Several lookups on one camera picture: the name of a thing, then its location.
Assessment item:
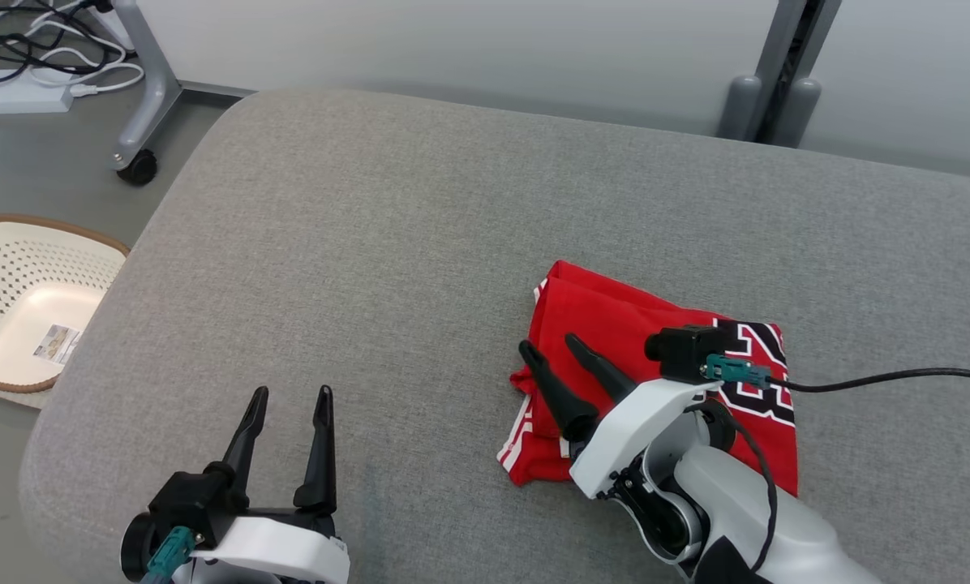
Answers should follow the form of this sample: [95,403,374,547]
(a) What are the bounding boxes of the red white basketball jersey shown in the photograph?
[497,260,800,498]

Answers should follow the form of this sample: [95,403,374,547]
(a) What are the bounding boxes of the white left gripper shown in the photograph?
[173,385,351,584]

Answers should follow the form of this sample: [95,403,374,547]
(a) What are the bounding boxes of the cream perforated laundry basket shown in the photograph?
[0,213,131,410]

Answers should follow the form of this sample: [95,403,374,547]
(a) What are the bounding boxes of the grey desk leg with caster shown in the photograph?
[109,0,182,187]

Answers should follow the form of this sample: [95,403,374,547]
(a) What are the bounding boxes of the paper label sticker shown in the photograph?
[32,324,83,365]

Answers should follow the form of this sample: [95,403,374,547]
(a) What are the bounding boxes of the grey partition post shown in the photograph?
[715,0,845,149]

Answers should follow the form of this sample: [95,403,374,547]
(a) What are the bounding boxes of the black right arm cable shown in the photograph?
[686,354,970,573]

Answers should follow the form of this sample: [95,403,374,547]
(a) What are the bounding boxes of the white power strip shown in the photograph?
[0,69,75,115]

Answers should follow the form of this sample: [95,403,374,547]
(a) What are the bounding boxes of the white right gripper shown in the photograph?
[519,333,726,500]

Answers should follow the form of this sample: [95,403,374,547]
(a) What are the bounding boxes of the tangled black white floor cables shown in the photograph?
[0,0,146,97]

